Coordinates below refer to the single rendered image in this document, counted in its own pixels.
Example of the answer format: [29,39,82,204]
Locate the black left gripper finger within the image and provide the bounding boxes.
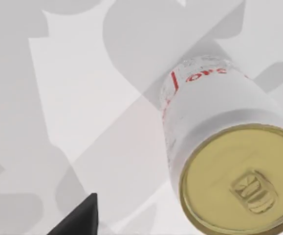
[49,192,100,235]

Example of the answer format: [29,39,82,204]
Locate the white and red can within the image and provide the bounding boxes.
[159,55,283,235]

